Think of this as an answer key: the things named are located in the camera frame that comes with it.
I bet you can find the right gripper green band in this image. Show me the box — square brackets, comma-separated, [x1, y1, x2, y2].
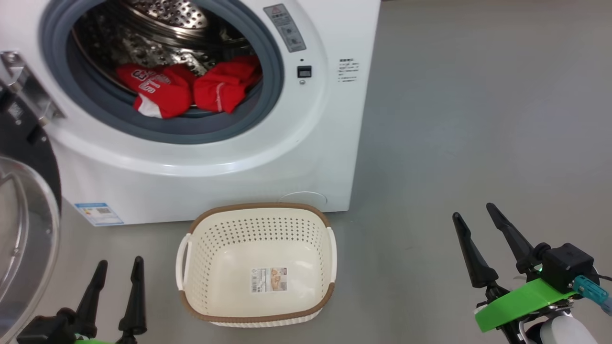
[452, 203, 578, 344]

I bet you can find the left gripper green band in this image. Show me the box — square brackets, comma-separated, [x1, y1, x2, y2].
[72, 256, 148, 344]

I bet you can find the black round glass washer door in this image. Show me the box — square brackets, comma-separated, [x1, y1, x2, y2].
[0, 86, 63, 343]

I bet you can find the red shirt with white print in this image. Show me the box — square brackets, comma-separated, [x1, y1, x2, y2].
[116, 55, 262, 119]

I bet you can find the cream laundry basket brown rim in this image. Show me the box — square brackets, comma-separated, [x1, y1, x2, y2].
[175, 203, 338, 328]

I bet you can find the printed product label sticker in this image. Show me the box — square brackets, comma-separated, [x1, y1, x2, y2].
[251, 267, 288, 293]

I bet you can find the white front-load washing machine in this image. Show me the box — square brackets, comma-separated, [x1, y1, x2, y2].
[0, 0, 382, 226]

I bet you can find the silver metal door hinge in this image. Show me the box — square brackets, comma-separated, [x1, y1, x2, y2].
[0, 50, 65, 127]

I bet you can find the perforated steel washer drum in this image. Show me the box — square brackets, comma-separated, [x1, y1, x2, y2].
[72, 0, 254, 91]

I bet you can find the blue energy label sticker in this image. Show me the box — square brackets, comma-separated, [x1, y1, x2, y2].
[74, 203, 125, 226]

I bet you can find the round white filter cover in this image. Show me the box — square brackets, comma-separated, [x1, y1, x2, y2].
[279, 191, 328, 211]

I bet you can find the black text instruction label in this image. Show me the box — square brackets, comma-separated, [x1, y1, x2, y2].
[338, 59, 359, 83]

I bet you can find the grey warning sticker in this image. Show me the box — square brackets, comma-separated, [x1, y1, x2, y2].
[263, 4, 307, 53]

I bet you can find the teal cable connector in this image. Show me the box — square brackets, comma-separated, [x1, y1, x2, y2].
[572, 275, 612, 316]

